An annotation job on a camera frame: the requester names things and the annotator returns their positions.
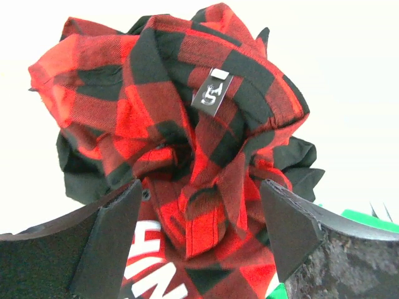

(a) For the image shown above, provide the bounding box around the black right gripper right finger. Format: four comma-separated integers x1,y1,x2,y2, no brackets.
260,180,398,298

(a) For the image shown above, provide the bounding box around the red plaid shirt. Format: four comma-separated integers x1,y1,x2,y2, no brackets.
29,3,316,298

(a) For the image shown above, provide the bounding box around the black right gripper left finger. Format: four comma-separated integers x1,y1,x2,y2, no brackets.
1,180,142,298

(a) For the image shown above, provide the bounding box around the black shirt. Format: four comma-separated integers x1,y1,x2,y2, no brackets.
55,14,325,206

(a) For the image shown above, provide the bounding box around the green cloth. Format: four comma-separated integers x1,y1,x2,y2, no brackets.
265,209,398,299

